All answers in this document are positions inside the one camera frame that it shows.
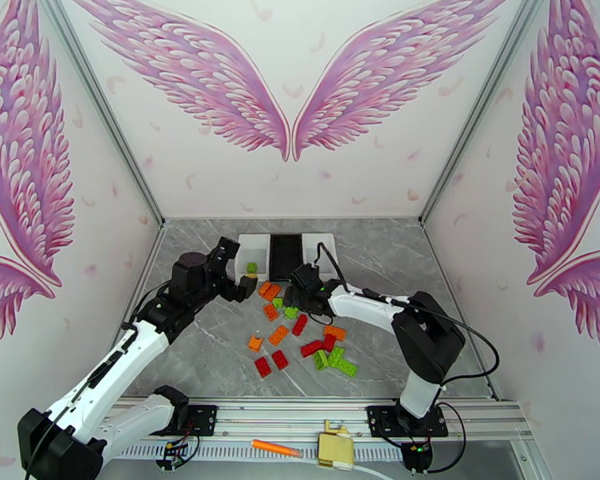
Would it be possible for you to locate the aluminium frame post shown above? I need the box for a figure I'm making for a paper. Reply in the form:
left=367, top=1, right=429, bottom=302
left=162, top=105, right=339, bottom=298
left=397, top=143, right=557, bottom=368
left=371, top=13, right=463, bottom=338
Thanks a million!
left=34, top=0, right=167, bottom=229
left=418, top=0, right=556, bottom=229

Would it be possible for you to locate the white tube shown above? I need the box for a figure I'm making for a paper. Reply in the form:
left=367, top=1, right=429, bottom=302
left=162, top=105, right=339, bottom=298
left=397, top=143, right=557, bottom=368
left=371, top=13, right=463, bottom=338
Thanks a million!
left=299, top=462, right=381, bottom=480

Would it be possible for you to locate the white slotted cable duct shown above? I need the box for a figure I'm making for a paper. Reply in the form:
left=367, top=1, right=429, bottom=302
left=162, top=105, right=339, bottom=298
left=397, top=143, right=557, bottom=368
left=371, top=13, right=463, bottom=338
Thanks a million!
left=99, top=439, right=406, bottom=464

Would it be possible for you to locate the white plastic container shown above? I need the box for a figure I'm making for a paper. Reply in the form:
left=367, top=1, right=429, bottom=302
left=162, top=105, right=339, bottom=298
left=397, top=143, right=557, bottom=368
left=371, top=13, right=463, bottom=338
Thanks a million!
left=301, top=232, right=339, bottom=276
left=234, top=233, right=272, bottom=284

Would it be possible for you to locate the small wired circuit board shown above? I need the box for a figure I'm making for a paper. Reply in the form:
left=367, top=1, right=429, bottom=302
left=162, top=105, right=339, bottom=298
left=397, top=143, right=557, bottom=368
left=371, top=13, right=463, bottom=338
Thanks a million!
left=154, top=423, right=200, bottom=473

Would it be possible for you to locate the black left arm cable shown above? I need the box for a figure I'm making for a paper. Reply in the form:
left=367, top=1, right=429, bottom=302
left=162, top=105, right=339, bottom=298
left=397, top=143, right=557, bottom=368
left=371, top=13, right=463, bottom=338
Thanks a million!
left=23, top=281, right=174, bottom=480

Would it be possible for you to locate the orange marker pen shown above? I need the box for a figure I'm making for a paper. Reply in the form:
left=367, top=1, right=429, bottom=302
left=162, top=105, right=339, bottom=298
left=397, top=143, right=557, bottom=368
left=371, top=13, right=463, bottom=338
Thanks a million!
left=250, top=439, right=304, bottom=458

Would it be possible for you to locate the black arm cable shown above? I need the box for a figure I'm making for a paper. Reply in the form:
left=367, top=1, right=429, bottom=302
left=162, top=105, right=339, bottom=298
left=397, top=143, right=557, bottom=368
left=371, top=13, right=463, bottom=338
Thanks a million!
left=23, top=281, right=174, bottom=480
left=316, top=242, right=500, bottom=385

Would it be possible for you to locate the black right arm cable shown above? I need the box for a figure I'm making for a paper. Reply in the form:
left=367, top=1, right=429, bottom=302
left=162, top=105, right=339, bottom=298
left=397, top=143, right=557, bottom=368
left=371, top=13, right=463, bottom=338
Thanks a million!
left=316, top=242, right=500, bottom=385

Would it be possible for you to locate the aluminium frame bar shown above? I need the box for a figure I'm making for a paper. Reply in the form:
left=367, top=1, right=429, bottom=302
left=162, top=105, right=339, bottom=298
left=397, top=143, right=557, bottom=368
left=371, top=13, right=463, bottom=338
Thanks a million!
left=422, top=226, right=501, bottom=401
left=125, top=226, right=167, bottom=320

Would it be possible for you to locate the black box with green light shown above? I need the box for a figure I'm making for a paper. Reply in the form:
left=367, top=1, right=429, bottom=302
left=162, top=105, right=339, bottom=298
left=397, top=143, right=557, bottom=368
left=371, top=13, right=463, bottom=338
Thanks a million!
left=401, top=439, right=435, bottom=476

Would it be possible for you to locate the aluminium linear rail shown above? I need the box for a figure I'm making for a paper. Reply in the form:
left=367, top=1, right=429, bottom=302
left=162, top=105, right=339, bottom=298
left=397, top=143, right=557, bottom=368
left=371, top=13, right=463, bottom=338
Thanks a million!
left=98, top=396, right=526, bottom=445

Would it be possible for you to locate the black base cable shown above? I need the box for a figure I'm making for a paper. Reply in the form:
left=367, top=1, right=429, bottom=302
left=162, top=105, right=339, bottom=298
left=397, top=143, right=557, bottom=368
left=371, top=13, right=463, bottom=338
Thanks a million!
left=427, top=401, right=467, bottom=476

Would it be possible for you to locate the black plastic container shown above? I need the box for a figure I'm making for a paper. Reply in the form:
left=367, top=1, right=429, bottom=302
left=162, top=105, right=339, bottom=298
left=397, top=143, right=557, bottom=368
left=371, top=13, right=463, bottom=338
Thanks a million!
left=269, top=233, right=305, bottom=284

